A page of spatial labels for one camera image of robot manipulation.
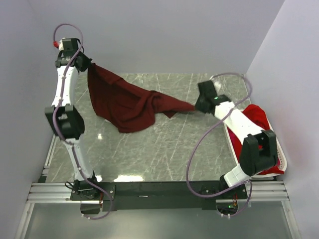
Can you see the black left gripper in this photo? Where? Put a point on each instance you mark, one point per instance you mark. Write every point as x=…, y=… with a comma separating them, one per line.
x=87, y=63

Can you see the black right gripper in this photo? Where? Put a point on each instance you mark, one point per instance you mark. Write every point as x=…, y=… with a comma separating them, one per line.
x=198, y=105

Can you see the dark red t shirt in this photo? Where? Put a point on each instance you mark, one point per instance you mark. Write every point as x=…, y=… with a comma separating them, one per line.
x=128, y=107

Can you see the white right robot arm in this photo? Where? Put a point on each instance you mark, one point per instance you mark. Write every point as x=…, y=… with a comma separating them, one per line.
x=259, y=146

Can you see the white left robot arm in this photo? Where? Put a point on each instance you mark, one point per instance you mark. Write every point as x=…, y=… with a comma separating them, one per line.
x=65, y=120

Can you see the bright red t shirt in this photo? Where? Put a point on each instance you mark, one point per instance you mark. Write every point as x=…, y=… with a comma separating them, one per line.
x=258, y=116

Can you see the pink garment in basket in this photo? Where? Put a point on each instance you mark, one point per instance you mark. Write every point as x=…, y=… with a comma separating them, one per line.
x=235, y=141

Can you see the white perforated laundry basket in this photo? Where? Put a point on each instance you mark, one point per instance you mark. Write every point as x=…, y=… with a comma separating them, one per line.
x=282, y=165

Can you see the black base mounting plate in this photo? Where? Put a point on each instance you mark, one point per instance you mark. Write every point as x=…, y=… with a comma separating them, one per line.
x=149, y=195

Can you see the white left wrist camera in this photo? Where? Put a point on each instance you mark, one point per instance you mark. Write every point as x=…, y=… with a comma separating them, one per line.
x=59, y=44

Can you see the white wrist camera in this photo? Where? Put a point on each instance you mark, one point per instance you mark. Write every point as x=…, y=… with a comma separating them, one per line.
x=216, y=82
x=59, y=44

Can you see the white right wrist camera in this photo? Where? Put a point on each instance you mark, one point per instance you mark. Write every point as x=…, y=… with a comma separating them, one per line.
x=216, y=82

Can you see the aluminium frame rail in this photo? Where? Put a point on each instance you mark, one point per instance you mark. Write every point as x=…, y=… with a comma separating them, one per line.
x=262, y=191

